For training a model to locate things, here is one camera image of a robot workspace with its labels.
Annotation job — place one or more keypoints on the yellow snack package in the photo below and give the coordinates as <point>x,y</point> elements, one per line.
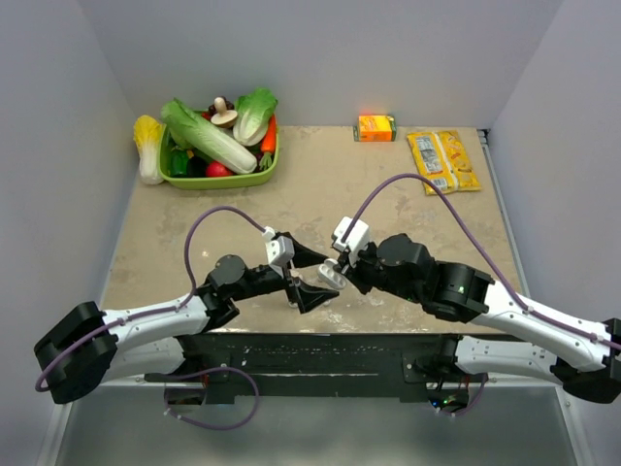
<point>441,157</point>

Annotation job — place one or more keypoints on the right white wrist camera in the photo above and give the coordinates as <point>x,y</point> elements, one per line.
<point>351,236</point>

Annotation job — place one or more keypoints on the orange green small box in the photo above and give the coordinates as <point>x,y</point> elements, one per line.
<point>375,128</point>

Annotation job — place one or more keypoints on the green pepper toy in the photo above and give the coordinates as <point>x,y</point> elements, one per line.
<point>178,163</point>

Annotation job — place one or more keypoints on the orange carrot toy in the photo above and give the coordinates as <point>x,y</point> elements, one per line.
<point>268,146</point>

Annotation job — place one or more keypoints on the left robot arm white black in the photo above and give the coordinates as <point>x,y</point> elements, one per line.
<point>90,346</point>

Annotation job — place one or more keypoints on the small green cabbage toy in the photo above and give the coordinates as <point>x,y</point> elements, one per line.
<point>254,112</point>

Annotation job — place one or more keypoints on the dark eggplant toy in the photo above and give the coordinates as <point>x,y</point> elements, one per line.
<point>196,167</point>

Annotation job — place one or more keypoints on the green plastic basket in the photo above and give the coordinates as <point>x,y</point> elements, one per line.
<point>237,181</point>

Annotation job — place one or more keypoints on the white oval charging case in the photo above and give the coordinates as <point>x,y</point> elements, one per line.
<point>327,273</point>

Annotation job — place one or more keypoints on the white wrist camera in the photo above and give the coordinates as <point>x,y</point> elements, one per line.
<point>279,248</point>
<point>351,236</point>

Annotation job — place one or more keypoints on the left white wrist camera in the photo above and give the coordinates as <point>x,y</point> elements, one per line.
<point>279,248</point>

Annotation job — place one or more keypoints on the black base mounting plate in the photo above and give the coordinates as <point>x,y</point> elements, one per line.
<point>312,365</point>

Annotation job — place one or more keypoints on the yellow cabbage toy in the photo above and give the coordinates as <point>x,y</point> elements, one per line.
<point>148,134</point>

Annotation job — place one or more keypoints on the red tomato toy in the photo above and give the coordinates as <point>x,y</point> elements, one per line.
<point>218,170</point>

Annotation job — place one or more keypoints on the beige mushroom toy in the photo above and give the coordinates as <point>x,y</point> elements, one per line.
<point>223,117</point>

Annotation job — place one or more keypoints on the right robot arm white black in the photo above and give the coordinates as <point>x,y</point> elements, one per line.
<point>581,356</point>

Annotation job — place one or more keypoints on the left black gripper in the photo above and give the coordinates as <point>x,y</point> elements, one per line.
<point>305,296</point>

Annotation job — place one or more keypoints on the large napa cabbage toy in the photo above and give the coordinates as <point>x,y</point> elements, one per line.
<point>191,131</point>

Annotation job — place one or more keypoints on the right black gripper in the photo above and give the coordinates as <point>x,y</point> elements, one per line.
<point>354,272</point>

